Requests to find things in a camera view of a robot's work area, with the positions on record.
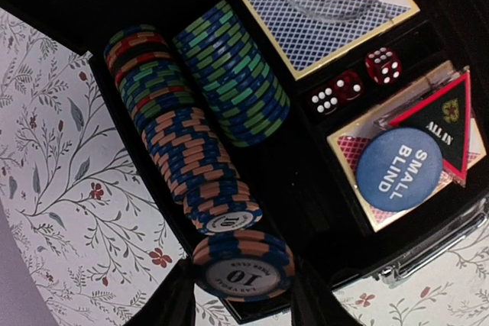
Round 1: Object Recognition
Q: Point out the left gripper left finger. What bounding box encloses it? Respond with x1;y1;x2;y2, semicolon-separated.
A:
133;258;195;326

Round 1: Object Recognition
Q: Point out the blue playing card deck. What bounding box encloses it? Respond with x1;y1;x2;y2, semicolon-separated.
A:
242;0;419;80

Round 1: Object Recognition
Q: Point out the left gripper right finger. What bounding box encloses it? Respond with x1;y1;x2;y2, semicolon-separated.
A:
290;258;361;326

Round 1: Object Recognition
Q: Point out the blue small blind button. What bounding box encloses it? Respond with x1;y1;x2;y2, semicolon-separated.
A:
355;127;443;212

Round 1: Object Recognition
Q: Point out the black triangular dealer button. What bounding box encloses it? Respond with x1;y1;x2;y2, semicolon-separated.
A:
375;60;471;186

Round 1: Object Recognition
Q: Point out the green chip stack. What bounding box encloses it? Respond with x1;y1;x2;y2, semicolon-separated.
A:
173;0;290;147

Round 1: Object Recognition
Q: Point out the blue white chip stack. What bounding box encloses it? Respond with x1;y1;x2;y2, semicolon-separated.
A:
103;24;263;235

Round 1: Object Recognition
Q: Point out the red die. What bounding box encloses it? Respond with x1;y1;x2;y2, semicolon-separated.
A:
330;70;364;105
364;47;402;85
305;86;339;115

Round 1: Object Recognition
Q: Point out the black poker case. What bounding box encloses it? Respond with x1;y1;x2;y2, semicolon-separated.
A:
1;0;488;325

